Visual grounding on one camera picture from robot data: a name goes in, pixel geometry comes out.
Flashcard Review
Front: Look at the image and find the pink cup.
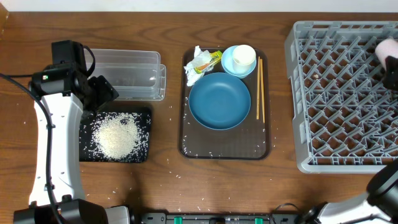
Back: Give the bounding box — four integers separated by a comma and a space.
375, 39, 398, 69

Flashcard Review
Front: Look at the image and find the pile of white rice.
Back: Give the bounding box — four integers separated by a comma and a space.
83, 111, 150, 162

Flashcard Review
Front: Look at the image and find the dark blue plate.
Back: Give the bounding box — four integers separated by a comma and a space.
188, 72, 251, 131

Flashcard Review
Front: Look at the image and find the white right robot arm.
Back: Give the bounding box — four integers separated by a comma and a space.
298, 64, 397, 223

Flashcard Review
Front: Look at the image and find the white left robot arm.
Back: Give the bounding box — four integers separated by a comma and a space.
13, 40, 132, 223

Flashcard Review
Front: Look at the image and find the black waste tray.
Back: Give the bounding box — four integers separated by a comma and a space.
77, 104, 153, 164

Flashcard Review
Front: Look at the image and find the grey dishwasher rack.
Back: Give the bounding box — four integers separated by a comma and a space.
284, 21, 397, 174

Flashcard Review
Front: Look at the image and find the clear plastic bin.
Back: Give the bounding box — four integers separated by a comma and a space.
84, 49, 167, 101

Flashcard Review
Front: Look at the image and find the crumpled plastic snack wrapper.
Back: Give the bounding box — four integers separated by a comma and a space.
183, 45, 223, 86

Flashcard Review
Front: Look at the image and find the right wooden chopstick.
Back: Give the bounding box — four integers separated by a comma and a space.
259, 58, 266, 124

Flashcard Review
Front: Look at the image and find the wooden chopstick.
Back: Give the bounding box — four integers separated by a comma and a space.
256, 57, 261, 120
259, 58, 266, 124

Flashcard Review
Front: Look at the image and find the light blue bowl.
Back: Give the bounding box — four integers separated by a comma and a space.
221, 45, 257, 78

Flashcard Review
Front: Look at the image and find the left wooden chopstick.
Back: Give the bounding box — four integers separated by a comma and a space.
256, 57, 261, 120

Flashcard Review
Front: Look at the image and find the cream white cup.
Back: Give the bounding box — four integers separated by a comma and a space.
232, 45, 256, 75

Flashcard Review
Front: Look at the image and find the dark brown serving tray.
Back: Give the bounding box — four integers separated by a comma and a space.
178, 49, 272, 160

